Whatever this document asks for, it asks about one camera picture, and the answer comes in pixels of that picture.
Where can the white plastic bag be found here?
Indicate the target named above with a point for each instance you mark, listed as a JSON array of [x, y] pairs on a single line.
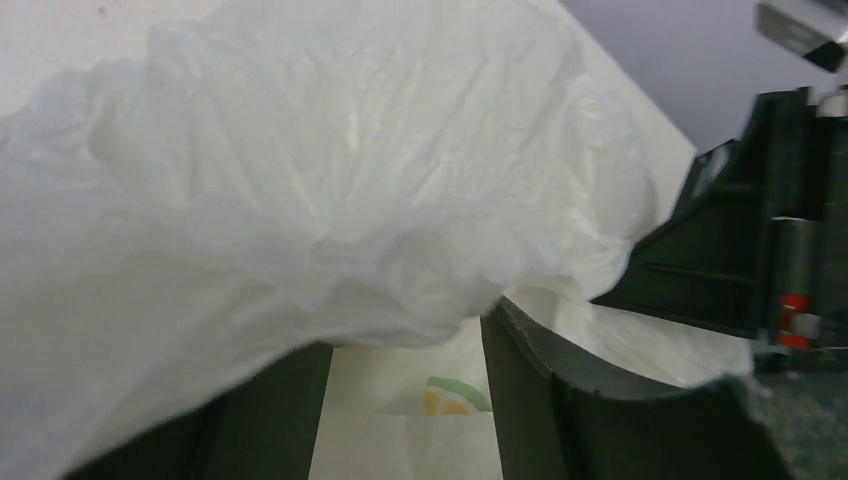
[[372, 173]]

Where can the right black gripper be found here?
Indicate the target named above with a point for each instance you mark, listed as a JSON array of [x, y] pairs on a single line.
[[756, 246]]

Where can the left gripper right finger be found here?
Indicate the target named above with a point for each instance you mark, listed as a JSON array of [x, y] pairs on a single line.
[[561, 412]]

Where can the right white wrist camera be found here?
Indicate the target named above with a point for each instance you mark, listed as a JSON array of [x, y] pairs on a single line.
[[815, 30]]

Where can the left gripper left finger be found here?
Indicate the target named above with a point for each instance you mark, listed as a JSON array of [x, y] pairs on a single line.
[[263, 429]]

